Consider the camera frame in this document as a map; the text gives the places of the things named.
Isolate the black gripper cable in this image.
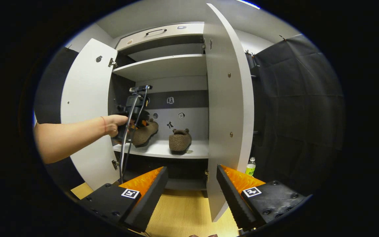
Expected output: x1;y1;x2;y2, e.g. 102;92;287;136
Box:
122;86;149;171

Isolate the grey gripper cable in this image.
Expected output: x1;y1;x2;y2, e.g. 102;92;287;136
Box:
119;95;143;183

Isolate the green label plastic bottle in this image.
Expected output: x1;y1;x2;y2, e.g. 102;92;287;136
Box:
245;157;256;177

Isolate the white cabinet drawer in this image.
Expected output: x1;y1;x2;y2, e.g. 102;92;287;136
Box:
115;22;205;51

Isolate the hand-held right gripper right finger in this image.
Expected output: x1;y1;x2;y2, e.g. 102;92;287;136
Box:
216;165;308;231

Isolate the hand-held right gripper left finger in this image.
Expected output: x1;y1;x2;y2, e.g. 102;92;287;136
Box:
78;166;169;232

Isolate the brown fuzzy shoe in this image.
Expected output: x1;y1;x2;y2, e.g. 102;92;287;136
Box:
132;119;159;147
169;129;192;154

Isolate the black backdrop cloth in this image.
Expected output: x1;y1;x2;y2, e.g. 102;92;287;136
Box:
247;33;346;198
33;46;85;190

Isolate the white shoe cabinet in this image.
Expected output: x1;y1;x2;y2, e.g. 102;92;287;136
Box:
107;22;210;191

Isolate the white shoe cabinet door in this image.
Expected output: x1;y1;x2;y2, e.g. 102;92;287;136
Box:
203;3;254;222
61;38;121;191

